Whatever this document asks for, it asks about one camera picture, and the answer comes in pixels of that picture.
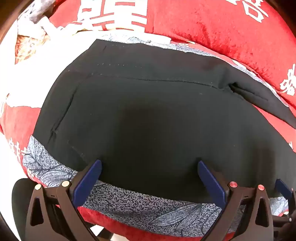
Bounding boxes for red white floral bed sheet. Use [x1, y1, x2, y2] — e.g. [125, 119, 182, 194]
[0, 22, 296, 241]

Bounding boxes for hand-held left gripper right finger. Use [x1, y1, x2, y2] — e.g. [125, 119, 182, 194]
[197, 160, 275, 241]

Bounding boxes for red plush printed blanket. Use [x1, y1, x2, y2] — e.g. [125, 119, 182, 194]
[50, 0, 296, 105]

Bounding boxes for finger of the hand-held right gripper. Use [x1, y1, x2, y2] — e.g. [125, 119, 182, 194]
[275, 178, 296, 215]

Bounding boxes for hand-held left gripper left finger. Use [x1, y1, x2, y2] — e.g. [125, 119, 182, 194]
[25, 159, 103, 241]

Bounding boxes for black pants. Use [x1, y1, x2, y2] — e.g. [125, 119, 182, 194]
[32, 39, 296, 205]

